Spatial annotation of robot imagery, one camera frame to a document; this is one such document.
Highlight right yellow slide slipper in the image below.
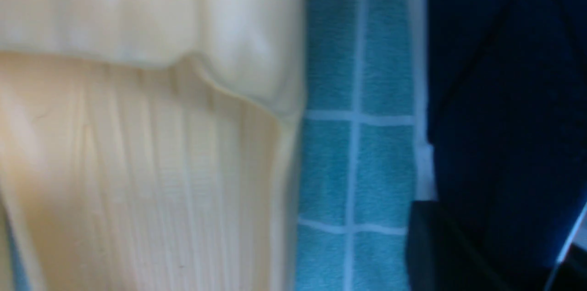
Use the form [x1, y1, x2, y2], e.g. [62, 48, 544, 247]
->
[0, 0, 306, 291]

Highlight navy canvas sneaker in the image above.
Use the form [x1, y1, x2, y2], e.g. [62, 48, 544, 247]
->
[428, 0, 587, 289]

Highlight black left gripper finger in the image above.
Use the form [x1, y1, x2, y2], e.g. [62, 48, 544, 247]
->
[405, 200, 586, 291]

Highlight green grid floor mat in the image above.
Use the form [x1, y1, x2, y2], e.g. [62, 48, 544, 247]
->
[295, 0, 433, 291]

